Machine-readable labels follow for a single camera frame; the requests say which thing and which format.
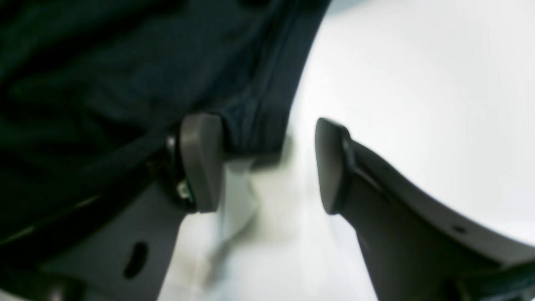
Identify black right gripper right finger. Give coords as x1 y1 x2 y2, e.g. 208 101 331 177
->
315 118 535 301

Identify black t-shirt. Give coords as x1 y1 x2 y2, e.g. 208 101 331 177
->
0 0 329 237

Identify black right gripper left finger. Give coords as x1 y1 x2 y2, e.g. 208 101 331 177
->
1 114 224 301

